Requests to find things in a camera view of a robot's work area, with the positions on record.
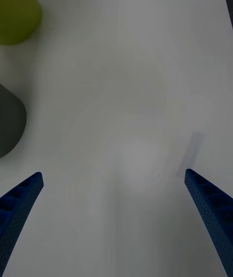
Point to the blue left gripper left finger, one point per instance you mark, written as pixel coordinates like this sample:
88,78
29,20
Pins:
17,211

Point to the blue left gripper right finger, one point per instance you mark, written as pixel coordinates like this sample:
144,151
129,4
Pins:
211,209

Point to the grey plastic waste bin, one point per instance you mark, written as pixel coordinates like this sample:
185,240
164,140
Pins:
9,121

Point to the yellow-green plastic waste bin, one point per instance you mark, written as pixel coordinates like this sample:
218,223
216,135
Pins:
14,7

